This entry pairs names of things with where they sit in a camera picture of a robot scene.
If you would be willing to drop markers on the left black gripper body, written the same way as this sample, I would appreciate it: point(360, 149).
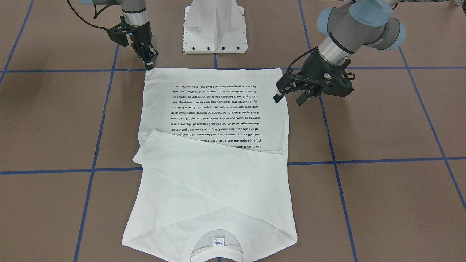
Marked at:
point(316, 67)

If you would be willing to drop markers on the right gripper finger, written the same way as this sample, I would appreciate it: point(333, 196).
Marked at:
point(150, 57)
point(143, 53)

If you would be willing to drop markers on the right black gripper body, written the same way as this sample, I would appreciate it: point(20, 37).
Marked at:
point(139, 35)

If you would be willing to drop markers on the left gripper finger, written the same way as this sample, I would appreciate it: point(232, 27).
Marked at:
point(312, 91)
point(285, 85)

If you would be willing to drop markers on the white long-sleeve printed shirt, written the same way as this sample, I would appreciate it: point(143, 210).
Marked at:
point(214, 154)

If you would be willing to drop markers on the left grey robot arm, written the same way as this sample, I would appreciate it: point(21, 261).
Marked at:
point(347, 28)

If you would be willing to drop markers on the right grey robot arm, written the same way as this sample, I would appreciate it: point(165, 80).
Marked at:
point(134, 22)

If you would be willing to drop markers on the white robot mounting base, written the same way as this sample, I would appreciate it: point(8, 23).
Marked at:
point(214, 26)

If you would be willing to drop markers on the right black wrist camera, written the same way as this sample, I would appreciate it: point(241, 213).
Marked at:
point(118, 34)

